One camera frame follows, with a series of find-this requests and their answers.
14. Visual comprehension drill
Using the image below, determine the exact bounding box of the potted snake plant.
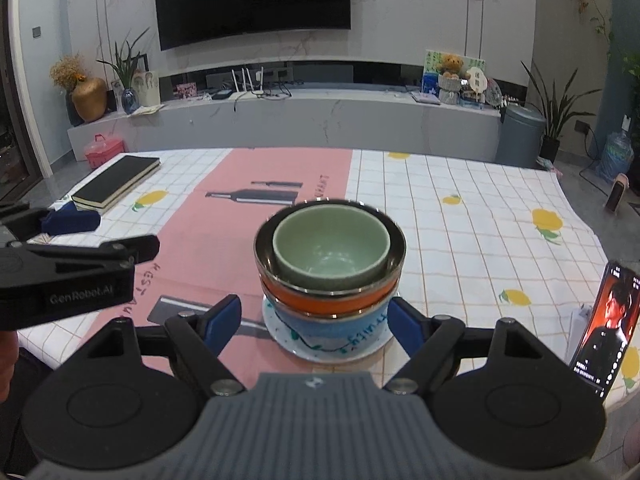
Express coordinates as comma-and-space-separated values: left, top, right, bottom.
520, 60, 601, 163

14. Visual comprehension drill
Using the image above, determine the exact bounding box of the white router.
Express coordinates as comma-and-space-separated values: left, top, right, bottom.
231, 66, 266, 97

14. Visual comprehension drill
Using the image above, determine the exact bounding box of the green picture board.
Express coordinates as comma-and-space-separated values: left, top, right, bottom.
424, 50, 486, 86

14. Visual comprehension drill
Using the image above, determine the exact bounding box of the stainless steel bowl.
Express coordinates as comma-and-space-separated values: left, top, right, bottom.
272, 306, 396, 358

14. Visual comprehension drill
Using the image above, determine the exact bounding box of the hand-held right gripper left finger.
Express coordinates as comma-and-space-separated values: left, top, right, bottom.
85, 294, 247, 396

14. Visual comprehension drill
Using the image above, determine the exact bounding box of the black hardcover book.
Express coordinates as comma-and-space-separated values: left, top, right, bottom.
71, 156, 161, 207

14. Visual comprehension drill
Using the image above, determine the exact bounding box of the person's left forearm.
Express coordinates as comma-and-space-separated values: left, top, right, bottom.
0, 332, 20, 403

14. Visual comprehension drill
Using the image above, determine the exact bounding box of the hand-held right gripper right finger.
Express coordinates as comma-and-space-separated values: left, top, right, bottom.
382, 296, 546, 396

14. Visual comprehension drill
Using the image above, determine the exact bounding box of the dried flower bunch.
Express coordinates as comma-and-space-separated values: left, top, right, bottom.
49, 54, 86, 92

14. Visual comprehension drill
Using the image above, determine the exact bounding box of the blue water jug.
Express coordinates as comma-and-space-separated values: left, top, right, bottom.
599, 130, 635, 183

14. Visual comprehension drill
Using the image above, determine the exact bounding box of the orange steel-lined bowl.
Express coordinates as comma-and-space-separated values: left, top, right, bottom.
254, 199, 407, 319

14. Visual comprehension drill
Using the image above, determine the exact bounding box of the white jellyfish print card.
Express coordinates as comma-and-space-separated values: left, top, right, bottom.
131, 71, 161, 108

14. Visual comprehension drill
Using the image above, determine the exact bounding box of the green leafy plant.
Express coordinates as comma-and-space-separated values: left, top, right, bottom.
97, 27, 151, 92

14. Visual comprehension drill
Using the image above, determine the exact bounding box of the white painted fruit plate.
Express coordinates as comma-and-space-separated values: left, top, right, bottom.
261, 295, 397, 365

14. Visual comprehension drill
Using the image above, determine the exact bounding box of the grey trash can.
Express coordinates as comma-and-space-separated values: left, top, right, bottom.
497, 105, 547, 167

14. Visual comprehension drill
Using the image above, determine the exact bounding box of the small pink heater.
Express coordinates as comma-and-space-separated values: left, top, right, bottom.
605, 172, 630, 212

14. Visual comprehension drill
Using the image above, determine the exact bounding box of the gold vase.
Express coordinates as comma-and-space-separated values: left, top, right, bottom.
71, 77, 108, 123

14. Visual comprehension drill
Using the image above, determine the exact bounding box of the bushy green plant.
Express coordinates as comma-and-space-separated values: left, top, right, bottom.
607, 50, 640, 111

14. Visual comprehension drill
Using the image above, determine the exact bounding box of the green ceramic bowl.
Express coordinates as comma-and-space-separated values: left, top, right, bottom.
272, 206, 392, 293

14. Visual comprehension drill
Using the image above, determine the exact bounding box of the checked lemon print tablecloth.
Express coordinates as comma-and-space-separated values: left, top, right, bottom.
17, 147, 640, 411

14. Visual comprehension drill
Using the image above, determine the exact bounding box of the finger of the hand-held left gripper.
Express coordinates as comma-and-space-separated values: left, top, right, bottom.
0, 204, 101, 241
7, 234, 161, 272

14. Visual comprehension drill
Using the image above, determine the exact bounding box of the smartphone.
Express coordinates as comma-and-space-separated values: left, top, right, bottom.
570, 260, 640, 402

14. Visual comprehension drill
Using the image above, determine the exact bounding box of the pink storage case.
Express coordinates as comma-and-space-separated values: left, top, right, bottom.
83, 134, 125, 170

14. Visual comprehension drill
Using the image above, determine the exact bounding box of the black wall television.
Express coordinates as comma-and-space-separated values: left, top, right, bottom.
152, 0, 352, 52

